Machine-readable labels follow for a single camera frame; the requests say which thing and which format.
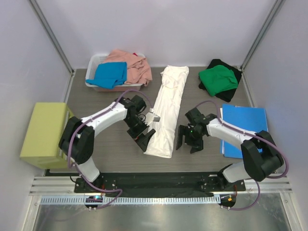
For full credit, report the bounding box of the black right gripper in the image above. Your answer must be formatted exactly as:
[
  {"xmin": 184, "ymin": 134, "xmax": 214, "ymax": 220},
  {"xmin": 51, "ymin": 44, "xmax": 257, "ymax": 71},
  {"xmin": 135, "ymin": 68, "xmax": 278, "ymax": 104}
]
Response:
[{"xmin": 176, "ymin": 124, "xmax": 205, "ymax": 154}]

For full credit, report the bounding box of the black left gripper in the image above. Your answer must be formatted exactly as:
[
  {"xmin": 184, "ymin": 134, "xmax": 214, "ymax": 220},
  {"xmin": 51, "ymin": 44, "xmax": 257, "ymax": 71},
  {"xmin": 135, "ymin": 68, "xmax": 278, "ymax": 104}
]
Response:
[{"xmin": 124, "ymin": 115, "xmax": 155, "ymax": 151}]

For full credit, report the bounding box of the white printed t-shirt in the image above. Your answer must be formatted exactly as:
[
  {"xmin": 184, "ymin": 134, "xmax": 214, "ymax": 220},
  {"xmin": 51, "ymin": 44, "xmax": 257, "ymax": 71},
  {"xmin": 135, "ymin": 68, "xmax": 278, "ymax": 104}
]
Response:
[{"xmin": 143, "ymin": 65, "xmax": 189, "ymax": 158}]

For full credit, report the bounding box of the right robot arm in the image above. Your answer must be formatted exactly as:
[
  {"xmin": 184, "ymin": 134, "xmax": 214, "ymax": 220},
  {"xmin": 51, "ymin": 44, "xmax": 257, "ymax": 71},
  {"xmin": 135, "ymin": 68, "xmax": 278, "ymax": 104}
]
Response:
[{"xmin": 176, "ymin": 108, "xmax": 284, "ymax": 191}]

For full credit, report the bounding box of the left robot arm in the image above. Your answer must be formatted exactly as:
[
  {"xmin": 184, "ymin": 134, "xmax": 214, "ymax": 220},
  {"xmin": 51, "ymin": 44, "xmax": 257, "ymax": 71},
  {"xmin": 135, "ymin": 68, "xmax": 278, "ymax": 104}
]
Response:
[{"xmin": 58, "ymin": 95, "xmax": 160, "ymax": 193}]

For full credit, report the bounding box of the pink t-shirt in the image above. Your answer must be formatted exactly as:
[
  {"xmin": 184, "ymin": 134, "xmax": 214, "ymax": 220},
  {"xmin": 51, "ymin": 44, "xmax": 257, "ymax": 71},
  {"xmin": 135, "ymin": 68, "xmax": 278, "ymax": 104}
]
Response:
[{"xmin": 104, "ymin": 50, "xmax": 152, "ymax": 86}]

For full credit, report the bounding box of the green t-shirt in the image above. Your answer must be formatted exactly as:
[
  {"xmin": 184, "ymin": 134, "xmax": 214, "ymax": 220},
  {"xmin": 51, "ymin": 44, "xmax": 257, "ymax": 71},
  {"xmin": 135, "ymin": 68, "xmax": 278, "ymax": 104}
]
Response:
[{"xmin": 199, "ymin": 65, "xmax": 238, "ymax": 96}]

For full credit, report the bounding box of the blue t-shirt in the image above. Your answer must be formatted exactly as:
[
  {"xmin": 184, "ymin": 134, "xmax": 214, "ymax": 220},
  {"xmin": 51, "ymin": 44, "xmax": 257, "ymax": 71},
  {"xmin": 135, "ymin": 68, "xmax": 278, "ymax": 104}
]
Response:
[{"xmin": 86, "ymin": 62, "xmax": 127, "ymax": 89}]

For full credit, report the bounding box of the blue folder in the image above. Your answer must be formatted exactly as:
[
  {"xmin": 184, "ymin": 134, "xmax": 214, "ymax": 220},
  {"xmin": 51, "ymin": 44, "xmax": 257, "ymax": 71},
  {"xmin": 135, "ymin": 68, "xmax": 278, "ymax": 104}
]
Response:
[{"xmin": 220, "ymin": 104, "xmax": 268, "ymax": 159}]

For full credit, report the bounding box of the white plastic laundry basket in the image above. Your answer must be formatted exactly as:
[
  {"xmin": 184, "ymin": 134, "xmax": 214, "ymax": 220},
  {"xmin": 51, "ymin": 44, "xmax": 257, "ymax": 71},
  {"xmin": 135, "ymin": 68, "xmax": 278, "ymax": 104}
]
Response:
[{"xmin": 85, "ymin": 54, "xmax": 143, "ymax": 92}]

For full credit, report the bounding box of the yellow-green foam block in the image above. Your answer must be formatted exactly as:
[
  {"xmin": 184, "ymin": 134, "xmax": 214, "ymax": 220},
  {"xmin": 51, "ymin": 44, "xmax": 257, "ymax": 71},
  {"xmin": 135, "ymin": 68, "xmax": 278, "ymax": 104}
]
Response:
[{"xmin": 20, "ymin": 103, "xmax": 73, "ymax": 169}]

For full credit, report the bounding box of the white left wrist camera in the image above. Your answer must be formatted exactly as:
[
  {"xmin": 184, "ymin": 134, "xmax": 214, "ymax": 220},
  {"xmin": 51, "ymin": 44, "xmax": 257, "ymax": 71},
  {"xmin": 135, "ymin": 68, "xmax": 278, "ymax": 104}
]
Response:
[{"xmin": 145, "ymin": 108, "xmax": 160, "ymax": 126}]

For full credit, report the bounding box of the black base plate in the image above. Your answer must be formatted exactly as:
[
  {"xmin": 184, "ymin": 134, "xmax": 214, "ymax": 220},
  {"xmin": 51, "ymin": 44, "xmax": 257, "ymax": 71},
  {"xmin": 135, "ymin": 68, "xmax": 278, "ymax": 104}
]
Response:
[{"xmin": 74, "ymin": 172, "xmax": 246, "ymax": 193}]

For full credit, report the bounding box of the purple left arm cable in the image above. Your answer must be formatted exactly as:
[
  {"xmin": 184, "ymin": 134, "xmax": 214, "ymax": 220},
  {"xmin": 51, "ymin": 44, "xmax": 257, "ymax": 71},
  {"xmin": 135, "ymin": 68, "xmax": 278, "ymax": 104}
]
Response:
[{"xmin": 67, "ymin": 89, "xmax": 154, "ymax": 209}]

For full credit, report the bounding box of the left aluminium frame post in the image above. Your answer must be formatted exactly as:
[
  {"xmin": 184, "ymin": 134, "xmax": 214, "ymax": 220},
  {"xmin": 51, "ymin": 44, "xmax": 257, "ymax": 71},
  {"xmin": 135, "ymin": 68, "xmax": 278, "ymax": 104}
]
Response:
[{"xmin": 28, "ymin": 0, "xmax": 74, "ymax": 76}]

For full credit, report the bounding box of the aluminium frame post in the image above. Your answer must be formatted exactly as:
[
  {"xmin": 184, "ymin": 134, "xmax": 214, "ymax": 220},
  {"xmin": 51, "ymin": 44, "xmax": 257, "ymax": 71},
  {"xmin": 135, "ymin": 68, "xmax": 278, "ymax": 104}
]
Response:
[
  {"xmin": 241, "ymin": 0, "xmax": 285, "ymax": 71},
  {"xmin": 28, "ymin": 0, "xmax": 74, "ymax": 76}
]

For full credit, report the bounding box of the aluminium rail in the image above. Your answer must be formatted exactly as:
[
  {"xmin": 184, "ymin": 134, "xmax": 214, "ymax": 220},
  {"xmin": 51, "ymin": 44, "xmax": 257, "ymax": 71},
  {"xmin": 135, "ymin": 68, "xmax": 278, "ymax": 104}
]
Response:
[{"xmin": 29, "ymin": 176, "xmax": 293, "ymax": 195}]

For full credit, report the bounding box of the white slotted cable duct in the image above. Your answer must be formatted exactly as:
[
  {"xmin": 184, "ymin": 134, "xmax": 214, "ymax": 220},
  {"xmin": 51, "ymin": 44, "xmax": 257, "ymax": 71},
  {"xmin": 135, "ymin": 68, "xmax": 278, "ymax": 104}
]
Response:
[{"xmin": 40, "ymin": 195, "xmax": 220, "ymax": 206}]

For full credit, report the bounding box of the right aluminium frame post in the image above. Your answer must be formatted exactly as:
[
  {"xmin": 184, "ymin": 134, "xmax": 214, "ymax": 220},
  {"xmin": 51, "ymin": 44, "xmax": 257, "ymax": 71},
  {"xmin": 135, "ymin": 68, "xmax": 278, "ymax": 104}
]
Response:
[{"xmin": 241, "ymin": 0, "xmax": 285, "ymax": 71}]

